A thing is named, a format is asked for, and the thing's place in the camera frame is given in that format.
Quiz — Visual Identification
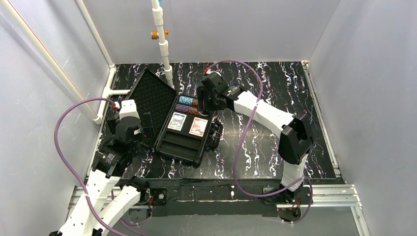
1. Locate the red playing card box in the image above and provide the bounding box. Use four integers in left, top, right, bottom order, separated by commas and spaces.
189, 117, 208, 137

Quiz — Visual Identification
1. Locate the black poker set case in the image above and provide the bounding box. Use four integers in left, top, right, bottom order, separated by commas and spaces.
127, 69, 223, 168

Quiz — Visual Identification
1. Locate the blue playing card box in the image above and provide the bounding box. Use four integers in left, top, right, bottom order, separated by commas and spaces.
167, 112, 187, 131

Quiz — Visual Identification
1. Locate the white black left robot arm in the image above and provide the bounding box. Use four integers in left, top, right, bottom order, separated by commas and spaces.
50, 115, 149, 236

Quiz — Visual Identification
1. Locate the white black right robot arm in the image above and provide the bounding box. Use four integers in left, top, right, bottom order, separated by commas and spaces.
197, 71, 314, 202

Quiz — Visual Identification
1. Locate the blue poker chip stack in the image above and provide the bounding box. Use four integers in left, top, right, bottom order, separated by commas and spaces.
179, 96, 194, 106

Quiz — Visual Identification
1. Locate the orange pipe clamp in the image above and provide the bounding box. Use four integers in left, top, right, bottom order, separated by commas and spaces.
151, 29, 169, 40

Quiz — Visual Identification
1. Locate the white pvc pipe pole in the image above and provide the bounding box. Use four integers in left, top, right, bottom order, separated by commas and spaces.
151, 0, 174, 88

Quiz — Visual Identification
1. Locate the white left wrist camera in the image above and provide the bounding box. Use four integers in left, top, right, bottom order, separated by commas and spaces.
119, 99, 140, 119

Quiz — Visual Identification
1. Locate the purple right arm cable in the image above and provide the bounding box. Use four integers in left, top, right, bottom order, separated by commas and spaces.
204, 59, 313, 225

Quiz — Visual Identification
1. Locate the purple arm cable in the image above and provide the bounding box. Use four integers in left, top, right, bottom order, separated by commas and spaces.
54, 97, 147, 236
204, 59, 313, 225

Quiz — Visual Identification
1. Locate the white pipe frame left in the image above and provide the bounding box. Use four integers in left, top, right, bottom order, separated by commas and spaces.
0, 0, 131, 125

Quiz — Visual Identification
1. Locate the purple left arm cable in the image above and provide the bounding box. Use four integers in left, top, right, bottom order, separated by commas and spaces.
54, 97, 147, 236

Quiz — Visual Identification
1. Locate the aluminium rail frame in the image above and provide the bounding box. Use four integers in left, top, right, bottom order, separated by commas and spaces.
70, 60, 370, 236

